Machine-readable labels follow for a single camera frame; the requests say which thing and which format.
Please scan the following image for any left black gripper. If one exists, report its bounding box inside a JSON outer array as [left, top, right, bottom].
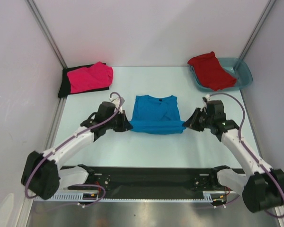
[[105, 110, 132, 132]]

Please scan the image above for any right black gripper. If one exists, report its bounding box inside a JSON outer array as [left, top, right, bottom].
[[183, 107, 213, 131]]

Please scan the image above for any blue t shirt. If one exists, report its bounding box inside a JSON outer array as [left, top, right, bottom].
[[130, 95, 185, 135]]

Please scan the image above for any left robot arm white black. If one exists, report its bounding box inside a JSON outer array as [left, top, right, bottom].
[[21, 98, 133, 200]]

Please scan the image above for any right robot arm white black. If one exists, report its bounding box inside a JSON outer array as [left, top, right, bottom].
[[183, 97, 284, 218]]

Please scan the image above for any red t shirt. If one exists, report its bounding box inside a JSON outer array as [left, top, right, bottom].
[[187, 52, 237, 91]]

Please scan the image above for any pink folded t shirt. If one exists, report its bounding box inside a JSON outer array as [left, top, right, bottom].
[[67, 62, 114, 94]]

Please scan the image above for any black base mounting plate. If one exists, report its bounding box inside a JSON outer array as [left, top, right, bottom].
[[61, 166, 251, 200]]

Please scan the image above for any teal plastic basin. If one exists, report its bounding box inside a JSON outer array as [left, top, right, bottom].
[[189, 57, 253, 93]]

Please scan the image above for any black folded t shirt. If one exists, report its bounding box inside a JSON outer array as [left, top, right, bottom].
[[58, 64, 109, 98]]

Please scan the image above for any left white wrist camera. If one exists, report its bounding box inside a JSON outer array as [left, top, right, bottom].
[[110, 97, 125, 113]]

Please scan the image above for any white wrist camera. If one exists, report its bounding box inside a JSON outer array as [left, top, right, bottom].
[[202, 94, 211, 109], [110, 97, 125, 113]]

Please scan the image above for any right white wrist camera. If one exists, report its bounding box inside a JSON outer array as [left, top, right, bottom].
[[202, 94, 211, 109]]

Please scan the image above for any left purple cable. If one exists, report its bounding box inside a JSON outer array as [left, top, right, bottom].
[[25, 92, 124, 210]]

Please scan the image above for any purple cable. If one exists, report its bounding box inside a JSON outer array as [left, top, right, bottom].
[[25, 92, 124, 210], [205, 92, 284, 218]]

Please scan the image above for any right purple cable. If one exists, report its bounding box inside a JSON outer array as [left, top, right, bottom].
[[205, 92, 284, 218]]

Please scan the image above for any white slotted cable duct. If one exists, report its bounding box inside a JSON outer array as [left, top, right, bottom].
[[46, 192, 226, 203]]

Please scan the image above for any right aluminium corner post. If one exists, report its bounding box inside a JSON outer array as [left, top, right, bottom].
[[239, 0, 277, 60]]

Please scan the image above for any aluminium corner post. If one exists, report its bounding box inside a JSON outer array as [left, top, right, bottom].
[[239, 0, 277, 60], [25, 0, 67, 69]]

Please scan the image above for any left aluminium corner post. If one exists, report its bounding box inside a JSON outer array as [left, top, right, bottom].
[[25, 0, 67, 69]]

